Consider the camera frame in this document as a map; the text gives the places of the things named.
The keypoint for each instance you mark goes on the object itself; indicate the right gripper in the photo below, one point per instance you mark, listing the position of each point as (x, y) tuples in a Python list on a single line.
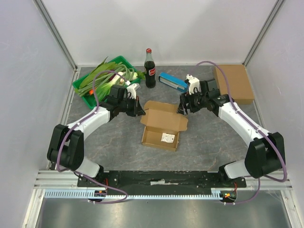
[(185, 103)]

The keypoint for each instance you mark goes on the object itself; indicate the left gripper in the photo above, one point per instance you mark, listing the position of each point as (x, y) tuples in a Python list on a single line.
[(137, 109)]

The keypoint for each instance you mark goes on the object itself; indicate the small cardboard box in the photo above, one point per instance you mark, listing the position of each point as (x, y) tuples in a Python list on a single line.
[(162, 118)]

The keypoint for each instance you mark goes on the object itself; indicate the large cardboard box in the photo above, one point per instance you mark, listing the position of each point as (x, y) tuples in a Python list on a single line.
[(238, 81)]

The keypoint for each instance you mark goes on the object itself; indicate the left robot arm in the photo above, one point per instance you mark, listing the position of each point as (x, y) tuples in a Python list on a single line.
[(66, 147)]

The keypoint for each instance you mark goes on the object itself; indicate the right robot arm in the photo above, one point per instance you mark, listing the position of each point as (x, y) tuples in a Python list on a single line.
[(266, 151)]

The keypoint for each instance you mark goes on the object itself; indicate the blue rectangular box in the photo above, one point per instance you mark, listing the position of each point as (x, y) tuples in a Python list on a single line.
[(173, 82)]

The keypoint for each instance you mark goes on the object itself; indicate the bok choy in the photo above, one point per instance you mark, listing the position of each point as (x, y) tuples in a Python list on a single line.
[(103, 90)]

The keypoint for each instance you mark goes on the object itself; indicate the long green beans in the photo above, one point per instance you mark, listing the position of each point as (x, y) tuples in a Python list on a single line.
[(104, 77)]

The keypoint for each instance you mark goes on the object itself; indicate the cola glass bottle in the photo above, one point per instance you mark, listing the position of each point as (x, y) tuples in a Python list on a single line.
[(150, 70)]

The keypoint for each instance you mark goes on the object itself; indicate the large green leaf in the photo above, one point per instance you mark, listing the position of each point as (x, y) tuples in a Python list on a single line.
[(101, 67)]

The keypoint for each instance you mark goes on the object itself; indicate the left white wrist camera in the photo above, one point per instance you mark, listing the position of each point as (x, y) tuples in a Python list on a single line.
[(131, 90)]

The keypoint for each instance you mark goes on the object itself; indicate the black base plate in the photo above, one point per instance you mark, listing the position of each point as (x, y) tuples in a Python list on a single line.
[(137, 179)]

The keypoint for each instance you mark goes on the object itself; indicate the blue slotted cable duct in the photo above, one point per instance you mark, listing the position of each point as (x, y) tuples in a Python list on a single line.
[(94, 195)]

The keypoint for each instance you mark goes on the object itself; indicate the aluminium frame rail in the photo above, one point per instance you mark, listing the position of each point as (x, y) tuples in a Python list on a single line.
[(55, 32)]

